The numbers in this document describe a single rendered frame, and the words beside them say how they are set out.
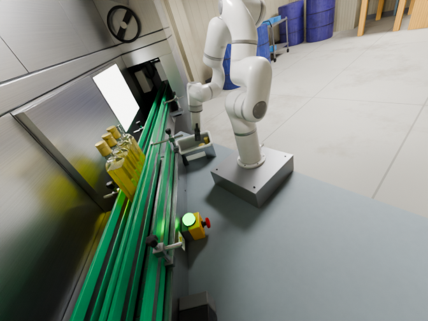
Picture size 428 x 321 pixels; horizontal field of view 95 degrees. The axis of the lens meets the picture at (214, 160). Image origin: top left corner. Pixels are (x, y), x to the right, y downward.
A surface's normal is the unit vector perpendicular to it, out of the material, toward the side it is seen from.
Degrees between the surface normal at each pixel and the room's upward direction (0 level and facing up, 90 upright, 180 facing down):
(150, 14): 90
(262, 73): 84
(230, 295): 0
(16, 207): 90
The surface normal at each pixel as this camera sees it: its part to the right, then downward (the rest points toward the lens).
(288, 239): -0.27, -0.77
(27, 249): 0.96, -0.29
